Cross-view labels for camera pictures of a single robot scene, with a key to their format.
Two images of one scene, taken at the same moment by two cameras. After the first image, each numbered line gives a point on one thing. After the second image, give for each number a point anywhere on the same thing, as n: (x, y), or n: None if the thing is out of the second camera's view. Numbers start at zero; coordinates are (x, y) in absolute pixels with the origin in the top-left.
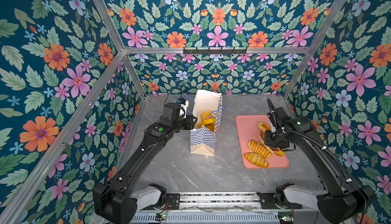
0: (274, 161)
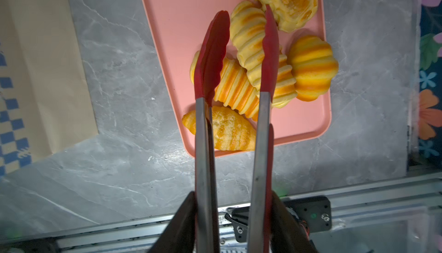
0: (174, 14)
